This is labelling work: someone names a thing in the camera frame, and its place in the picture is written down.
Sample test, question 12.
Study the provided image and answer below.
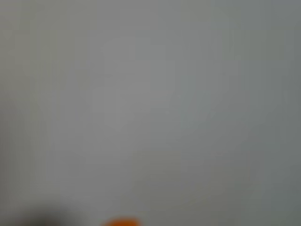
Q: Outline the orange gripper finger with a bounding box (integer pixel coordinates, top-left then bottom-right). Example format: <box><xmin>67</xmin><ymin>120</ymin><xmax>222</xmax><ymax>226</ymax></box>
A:
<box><xmin>100</xmin><ymin>216</ymin><xmax>142</xmax><ymax>226</ymax></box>

